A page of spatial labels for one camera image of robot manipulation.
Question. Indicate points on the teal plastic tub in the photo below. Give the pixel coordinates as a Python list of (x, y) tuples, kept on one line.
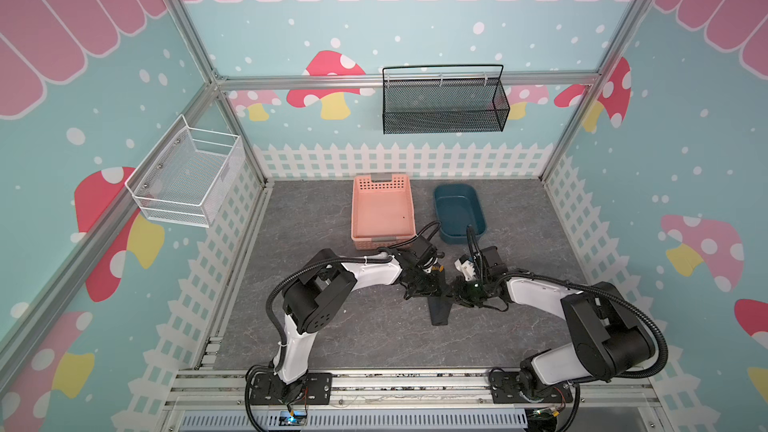
[(457, 206)]

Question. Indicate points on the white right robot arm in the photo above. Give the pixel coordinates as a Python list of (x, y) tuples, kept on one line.
[(609, 337)]

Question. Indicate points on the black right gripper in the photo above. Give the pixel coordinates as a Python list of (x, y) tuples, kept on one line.
[(471, 290)]

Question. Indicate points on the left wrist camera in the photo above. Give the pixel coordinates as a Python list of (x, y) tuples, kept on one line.
[(422, 253)]

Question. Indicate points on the white wire wall basket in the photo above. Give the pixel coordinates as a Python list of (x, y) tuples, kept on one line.
[(187, 176)]

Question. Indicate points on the black wire wall basket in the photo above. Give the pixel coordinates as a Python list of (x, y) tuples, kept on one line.
[(452, 98)]

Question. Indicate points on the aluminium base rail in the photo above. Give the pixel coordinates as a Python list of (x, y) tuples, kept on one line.
[(420, 399)]

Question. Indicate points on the pink perforated plastic basket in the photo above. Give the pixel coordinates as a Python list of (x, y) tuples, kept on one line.
[(382, 210)]

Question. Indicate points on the black paper napkin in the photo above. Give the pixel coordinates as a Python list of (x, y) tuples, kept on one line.
[(439, 302)]

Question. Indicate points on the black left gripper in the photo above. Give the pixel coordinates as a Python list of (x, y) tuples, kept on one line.
[(432, 290)]

